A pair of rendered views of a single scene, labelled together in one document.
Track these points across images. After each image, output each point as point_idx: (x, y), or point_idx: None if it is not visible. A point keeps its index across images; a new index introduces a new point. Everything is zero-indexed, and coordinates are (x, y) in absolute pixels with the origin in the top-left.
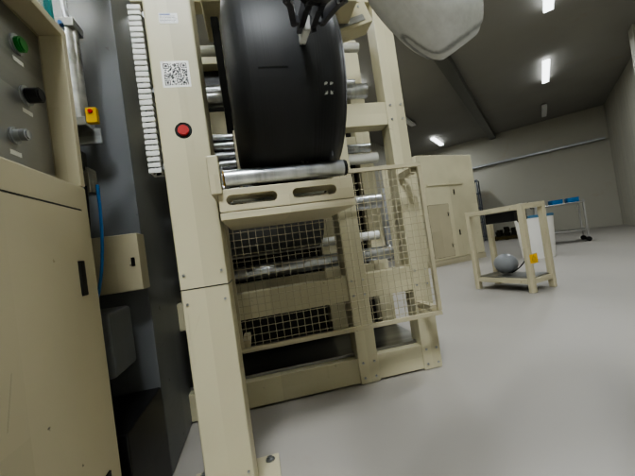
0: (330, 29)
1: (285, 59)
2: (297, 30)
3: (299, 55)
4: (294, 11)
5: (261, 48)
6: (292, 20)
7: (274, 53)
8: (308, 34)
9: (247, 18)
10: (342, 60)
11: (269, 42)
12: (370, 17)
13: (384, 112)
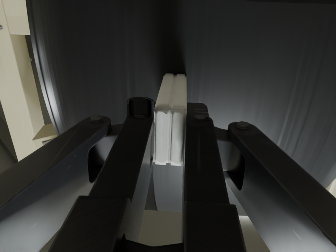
0: (75, 116)
1: (249, 24)
2: (208, 112)
3: (194, 38)
4: (295, 202)
5: (328, 71)
6: (268, 150)
7: (285, 51)
8: (161, 95)
9: (324, 161)
10: (36, 22)
11: (289, 91)
12: (34, 144)
13: (10, 16)
